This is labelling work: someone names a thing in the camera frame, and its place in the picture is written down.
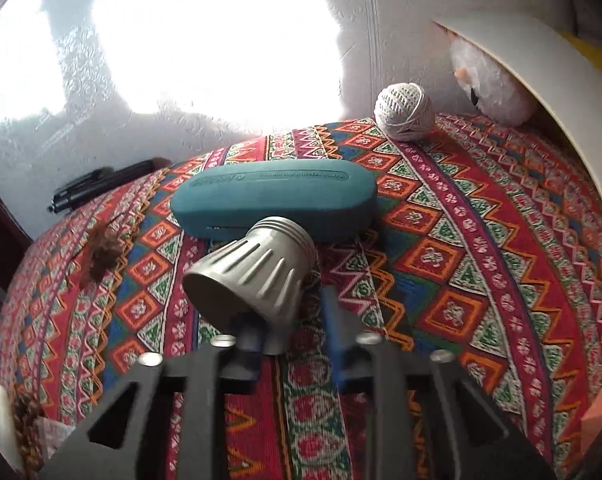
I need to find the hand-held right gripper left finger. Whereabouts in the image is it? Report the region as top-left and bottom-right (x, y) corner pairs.
(38, 312), (263, 480)

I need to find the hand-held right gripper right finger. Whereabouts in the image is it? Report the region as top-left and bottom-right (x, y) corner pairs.
(322, 286), (557, 480)

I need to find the silver ribbed metal cup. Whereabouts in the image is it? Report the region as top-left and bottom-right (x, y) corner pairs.
(182, 216), (317, 356)

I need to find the desktop with patterned woven cloth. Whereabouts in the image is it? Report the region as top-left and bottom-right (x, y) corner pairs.
(0, 117), (602, 480)

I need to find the teal glasses case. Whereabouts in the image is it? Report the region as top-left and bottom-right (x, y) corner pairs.
(170, 159), (380, 243)

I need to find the brown dried pine cone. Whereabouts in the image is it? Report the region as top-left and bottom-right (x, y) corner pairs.
(83, 220), (126, 286)

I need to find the ball of white twine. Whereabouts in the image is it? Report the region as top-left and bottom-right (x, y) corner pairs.
(374, 82), (436, 142)

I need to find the white plush toy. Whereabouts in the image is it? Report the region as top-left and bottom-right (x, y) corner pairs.
(448, 30), (537, 127)

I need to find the white curved board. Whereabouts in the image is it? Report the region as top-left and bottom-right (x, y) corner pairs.
(431, 14), (602, 243)

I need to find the yellow object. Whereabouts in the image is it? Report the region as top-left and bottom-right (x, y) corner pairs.
(561, 32), (602, 96)

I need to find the brown braided cord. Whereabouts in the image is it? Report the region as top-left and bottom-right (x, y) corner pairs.
(13, 392), (46, 476)

